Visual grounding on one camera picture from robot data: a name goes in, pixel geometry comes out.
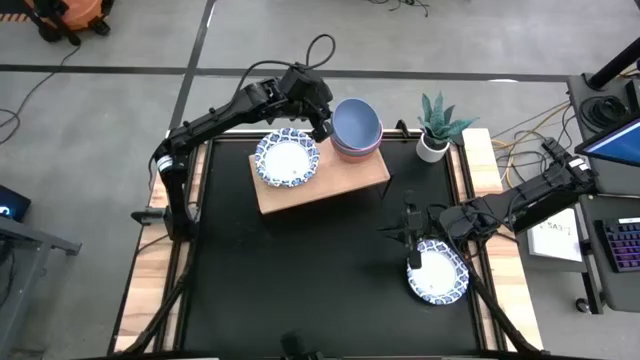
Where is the pink ribbed plastic bowl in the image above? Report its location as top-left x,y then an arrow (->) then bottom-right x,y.
330,119 -> 385,156

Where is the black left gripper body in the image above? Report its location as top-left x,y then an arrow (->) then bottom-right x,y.
279,65 -> 335,126

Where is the black aluminium table frame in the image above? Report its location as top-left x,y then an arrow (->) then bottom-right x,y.
107,119 -> 546,360

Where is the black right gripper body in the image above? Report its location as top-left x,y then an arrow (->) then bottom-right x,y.
402,189 -> 442,271

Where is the white labelled paper sheet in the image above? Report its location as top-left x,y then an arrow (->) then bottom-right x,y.
527,207 -> 585,264

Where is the green plant in white pot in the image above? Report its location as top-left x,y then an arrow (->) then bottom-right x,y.
415,91 -> 479,165

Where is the black floor cable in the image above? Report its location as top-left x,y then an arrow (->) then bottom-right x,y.
0,43 -> 82,146

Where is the orange round shop vacuum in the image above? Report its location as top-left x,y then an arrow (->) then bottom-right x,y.
24,0 -> 116,46

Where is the yellow floor cable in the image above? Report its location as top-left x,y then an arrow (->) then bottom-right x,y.
492,102 -> 572,194

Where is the blue patterned paper plate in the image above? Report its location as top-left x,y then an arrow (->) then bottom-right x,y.
405,238 -> 471,306
254,127 -> 321,189

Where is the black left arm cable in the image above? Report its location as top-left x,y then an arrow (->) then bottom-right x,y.
234,32 -> 337,96

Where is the grey metal stand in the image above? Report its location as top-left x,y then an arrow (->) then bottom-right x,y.
0,214 -> 84,359

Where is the computer monitor with blue screen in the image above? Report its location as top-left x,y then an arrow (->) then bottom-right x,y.
574,117 -> 640,169

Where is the black diagonal pole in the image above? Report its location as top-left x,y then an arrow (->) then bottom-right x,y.
587,37 -> 640,92

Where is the black box with blue light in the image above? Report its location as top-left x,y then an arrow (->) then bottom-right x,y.
0,183 -> 33,224

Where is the black backlit keyboard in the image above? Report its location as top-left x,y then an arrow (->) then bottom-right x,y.
594,217 -> 640,274

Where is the wooden board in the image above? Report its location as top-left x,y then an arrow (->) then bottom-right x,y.
248,134 -> 396,216

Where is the black table mat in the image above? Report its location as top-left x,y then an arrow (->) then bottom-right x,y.
182,137 -> 484,356

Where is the coiled black cable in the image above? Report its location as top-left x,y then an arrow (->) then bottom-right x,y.
581,94 -> 629,130

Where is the salmon plastic bowl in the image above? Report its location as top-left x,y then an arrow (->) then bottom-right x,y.
337,148 -> 377,165

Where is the black cable bundle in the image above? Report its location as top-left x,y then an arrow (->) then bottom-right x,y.
368,0 -> 431,19

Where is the grey computer cart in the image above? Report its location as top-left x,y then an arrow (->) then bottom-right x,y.
567,72 -> 640,314

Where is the blue plastic bowl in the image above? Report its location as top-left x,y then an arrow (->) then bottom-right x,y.
330,97 -> 382,151

